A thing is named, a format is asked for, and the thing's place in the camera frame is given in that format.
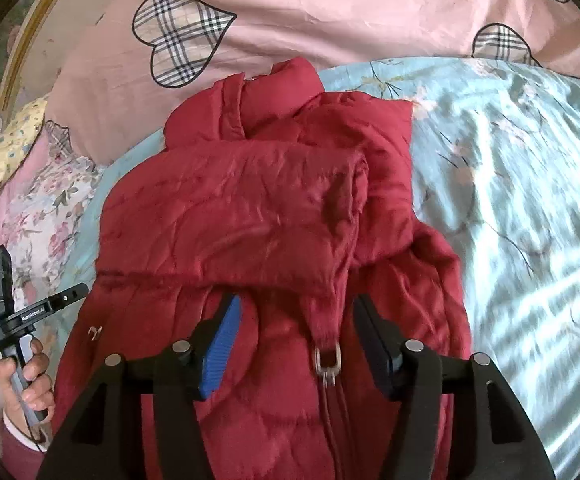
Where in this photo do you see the person's left hand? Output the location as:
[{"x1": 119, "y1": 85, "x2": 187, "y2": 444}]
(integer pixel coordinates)
[{"x1": 0, "y1": 336, "x2": 57, "y2": 441}]

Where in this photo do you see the white pink floral pillow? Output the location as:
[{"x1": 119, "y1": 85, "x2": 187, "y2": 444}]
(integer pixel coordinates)
[{"x1": 0, "y1": 148, "x2": 107, "y2": 361}]

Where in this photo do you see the maroon left sleeve forearm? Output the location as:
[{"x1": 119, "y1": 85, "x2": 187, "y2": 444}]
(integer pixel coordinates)
[{"x1": 0, "y1": 410, "x2": 51, "y2": 480}]

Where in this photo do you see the red quilted puffer jacket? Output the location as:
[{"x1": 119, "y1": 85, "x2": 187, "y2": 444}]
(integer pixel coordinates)
[{"x1": 55, "y1": 58, "x2": 471, "y2": 479}]

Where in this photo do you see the gold framed wall picture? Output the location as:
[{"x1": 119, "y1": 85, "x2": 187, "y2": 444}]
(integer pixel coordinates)
[{"x1": 0, "y1": 0, "x2": 58, "y2": 119}]

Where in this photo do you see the light blue floral bed sheet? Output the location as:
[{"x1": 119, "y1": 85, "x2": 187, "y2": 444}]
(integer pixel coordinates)
[{"x1": 59, "y1": 55, "x2": 580, "y2": 480}]

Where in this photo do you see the pink quilt with plaid hearts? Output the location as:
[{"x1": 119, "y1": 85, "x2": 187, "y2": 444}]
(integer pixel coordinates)
[{"x1": 45, "y1": 0, "x2": 580, "y2": 165}]

